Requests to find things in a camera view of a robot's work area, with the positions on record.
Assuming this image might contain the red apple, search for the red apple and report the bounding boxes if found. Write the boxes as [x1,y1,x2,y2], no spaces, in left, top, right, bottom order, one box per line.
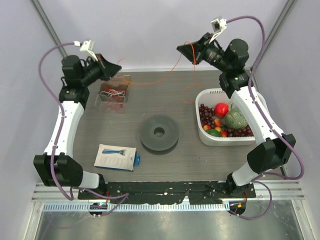
[214,102,229,118]

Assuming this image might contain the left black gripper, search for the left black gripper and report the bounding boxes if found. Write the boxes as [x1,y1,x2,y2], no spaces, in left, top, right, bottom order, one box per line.
[80,53,122,87]

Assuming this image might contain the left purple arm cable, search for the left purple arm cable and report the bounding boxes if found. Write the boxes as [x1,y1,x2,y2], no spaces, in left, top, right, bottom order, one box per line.
[37,42,130,218]

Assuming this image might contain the green netted melon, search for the green netted melon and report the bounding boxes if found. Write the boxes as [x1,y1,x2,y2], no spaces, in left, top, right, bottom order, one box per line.
[224,107,248,129]

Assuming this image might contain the green avocado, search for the green avocado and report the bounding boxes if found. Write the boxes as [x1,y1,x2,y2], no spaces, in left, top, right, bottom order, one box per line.
[206,129,222,138]

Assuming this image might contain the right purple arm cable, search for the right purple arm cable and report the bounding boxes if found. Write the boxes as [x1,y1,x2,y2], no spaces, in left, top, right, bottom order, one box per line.
[226,15,305,221]

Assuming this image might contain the orange thin cable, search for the orange thin cable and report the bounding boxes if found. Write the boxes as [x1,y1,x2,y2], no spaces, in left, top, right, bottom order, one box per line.
[117,41,202,105]

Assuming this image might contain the aluminium frame rail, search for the aluminium frame rail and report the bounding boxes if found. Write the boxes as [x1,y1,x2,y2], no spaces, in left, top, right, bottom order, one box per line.
[31,179,305,202]

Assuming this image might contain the white plastic basket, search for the white plastic basket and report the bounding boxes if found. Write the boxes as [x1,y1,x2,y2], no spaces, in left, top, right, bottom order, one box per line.
[194,87,270,147]

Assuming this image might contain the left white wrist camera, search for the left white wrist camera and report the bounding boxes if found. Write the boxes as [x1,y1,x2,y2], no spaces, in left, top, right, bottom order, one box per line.
[73,39,98,62]

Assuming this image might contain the clear cable box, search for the clear cable box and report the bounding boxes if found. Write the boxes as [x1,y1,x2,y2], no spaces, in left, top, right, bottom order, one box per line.
[94,74,131,114]

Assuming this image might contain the small peach fruits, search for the small peach fruits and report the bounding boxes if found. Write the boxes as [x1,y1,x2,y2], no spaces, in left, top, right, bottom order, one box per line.
[202,120,228,138]

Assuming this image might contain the white cables in box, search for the white cables in box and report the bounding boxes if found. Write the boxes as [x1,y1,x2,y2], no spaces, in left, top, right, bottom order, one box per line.
[100,87,127,100]

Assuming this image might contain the white slotted cable duct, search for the white slotted cable duct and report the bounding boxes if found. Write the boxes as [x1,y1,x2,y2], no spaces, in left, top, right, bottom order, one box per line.
[42,201,230,212]

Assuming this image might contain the red cables in box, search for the red cables in box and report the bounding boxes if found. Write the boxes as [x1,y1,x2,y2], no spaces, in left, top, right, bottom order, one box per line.
[98,99,125,112]

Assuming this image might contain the red grape bunch left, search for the red grape bunch left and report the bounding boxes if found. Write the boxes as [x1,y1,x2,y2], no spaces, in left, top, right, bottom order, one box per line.
[198,103,216,128]

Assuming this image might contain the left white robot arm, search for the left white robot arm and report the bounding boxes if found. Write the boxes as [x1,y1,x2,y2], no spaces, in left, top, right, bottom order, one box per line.
[33,53,122,201]

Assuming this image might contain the grey cable spool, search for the grey cable spool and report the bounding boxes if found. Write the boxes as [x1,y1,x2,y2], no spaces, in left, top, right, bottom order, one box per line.
[139,115,180,156]

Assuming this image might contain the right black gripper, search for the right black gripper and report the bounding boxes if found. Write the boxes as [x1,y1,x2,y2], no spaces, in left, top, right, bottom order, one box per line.
[176,33,230,74]

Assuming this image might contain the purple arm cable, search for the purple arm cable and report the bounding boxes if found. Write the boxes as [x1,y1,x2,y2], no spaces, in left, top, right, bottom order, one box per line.
[226,15,305,221]
[37,42,130,218]

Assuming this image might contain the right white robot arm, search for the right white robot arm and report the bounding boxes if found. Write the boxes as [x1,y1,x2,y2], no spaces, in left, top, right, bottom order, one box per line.
[176,32,296,198]

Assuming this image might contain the blue razor package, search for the blue razor package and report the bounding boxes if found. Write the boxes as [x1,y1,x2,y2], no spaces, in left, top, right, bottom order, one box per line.
[94,144,141,172]

